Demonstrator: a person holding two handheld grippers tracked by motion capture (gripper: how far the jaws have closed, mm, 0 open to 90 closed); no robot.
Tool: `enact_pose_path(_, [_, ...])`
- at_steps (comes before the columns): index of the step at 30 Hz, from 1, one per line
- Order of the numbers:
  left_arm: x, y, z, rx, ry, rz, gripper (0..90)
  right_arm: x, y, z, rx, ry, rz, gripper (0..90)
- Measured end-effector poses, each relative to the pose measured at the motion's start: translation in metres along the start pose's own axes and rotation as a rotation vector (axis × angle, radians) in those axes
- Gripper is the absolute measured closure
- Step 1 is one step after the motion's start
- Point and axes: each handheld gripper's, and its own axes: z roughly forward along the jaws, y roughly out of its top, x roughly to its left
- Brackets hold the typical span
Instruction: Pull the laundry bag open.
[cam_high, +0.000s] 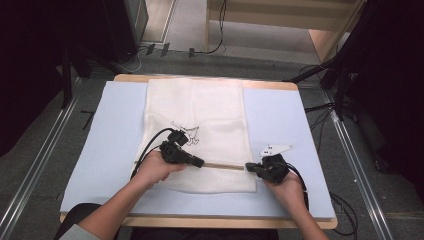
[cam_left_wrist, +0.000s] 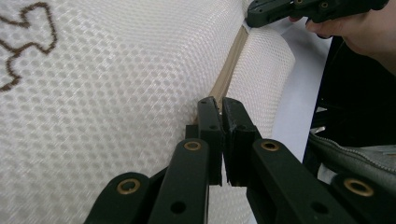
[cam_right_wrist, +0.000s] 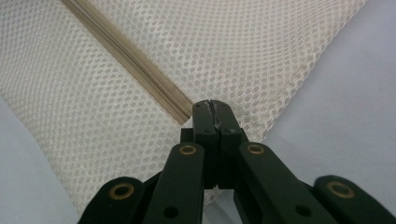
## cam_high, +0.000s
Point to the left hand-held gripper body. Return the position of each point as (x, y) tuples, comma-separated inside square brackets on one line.
[(173, 153)]

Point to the person's dark clothing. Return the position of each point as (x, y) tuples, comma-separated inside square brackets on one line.
[(73, 213)]

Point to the black cabinet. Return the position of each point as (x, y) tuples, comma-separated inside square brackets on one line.
[(123, 26)]

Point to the white mesh laundry bag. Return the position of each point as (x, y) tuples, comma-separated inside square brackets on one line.
[(213, 110)]

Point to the person's right hand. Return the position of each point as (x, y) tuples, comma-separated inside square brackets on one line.
[(288, 193)]

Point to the light wooden shelf unit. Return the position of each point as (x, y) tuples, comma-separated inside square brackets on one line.
[(320, 40)]

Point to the black plug adapter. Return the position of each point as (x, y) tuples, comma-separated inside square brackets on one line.
[(150, 49), (165, 49), (191, 52)]

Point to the person's left hand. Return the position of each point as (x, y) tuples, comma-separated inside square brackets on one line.
[(153, 171)]

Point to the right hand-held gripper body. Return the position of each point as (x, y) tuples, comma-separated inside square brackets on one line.
[(275, 168)]

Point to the black metal stand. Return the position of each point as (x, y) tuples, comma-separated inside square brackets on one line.
[(340, 86)]

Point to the pale blue table mat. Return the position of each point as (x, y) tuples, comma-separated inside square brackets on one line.
[(280, 116)]

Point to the metal floor rail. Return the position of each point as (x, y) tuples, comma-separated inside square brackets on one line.
[(40, 160), (356, 160)]

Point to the wooden table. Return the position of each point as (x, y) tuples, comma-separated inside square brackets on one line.
[(200, 222)]

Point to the dark curtain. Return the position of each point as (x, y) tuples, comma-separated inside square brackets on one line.
[(26, 66), (393, 83)]

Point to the grey sleeve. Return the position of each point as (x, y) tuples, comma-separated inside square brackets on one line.
[(75, 233)]

